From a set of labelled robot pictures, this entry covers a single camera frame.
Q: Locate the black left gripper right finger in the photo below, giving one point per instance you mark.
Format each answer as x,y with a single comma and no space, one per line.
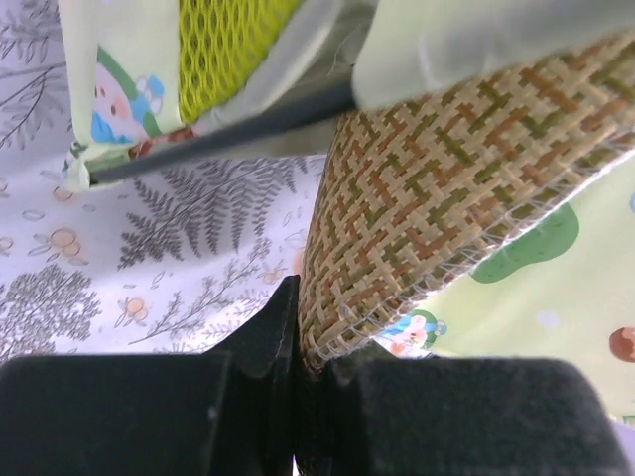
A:
370,413

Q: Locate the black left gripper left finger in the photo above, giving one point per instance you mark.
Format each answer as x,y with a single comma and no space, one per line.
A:
225,411

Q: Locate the floral patterned tablecloth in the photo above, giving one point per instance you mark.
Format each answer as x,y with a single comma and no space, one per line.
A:
171,262

